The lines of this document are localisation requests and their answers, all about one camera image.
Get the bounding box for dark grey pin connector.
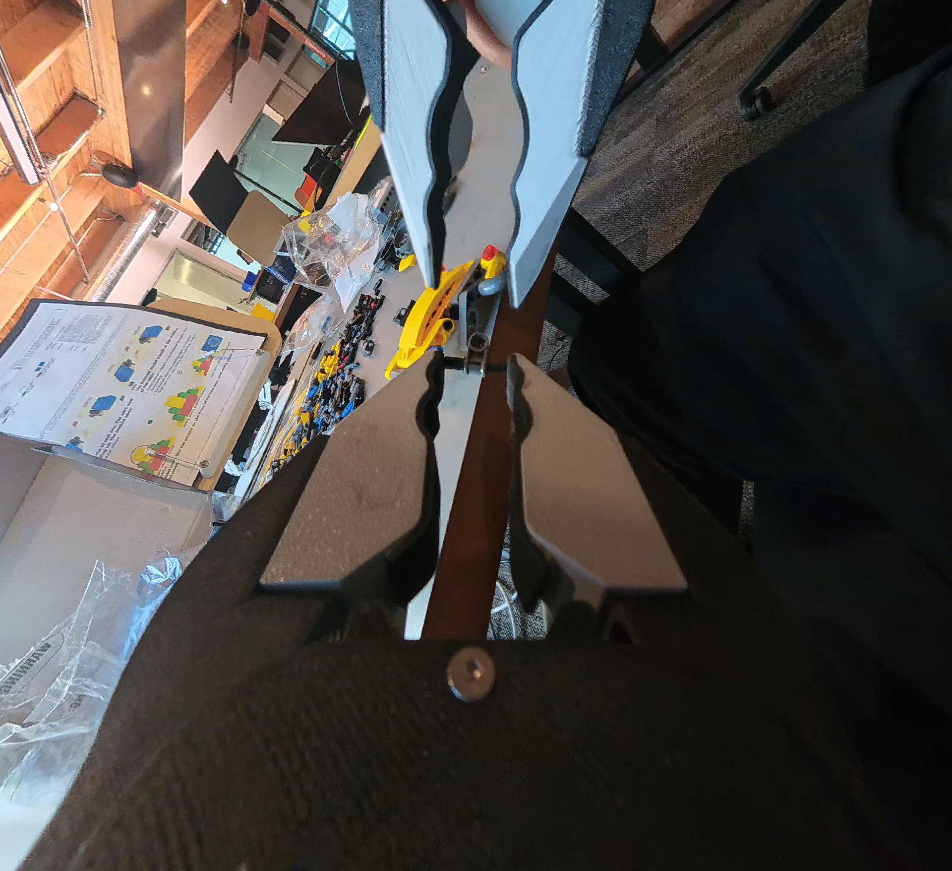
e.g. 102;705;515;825
445;334;514;375

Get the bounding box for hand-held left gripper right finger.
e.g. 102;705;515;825
506;354;690;615

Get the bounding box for yellow curved toy arm assembly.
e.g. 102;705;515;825
384;245;510;379

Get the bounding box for dark monitor screen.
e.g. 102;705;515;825
271;60;369;146

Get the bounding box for white tube light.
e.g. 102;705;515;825
0;45;46;187

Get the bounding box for printed paper sheet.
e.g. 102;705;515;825
0;302;265;478

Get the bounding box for person's black trousers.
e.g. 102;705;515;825
569;45;952;871

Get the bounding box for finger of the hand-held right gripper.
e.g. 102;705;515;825
381;0;483;290
507;0;607;310

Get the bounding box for clear plastic bags with parts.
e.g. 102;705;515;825
0;551;187;827

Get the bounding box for black flat panel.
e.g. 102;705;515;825
188;149;246;236

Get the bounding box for empty clear plastic bags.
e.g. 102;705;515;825
279;190;388;310

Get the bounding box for black office chair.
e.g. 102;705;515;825
736;0;952;122

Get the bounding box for pile of small building parts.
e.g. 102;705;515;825
268;291;388;478

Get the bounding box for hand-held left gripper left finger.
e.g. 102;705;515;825
256;349;445;608

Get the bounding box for beige rounded board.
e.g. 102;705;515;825
145;294;285;493

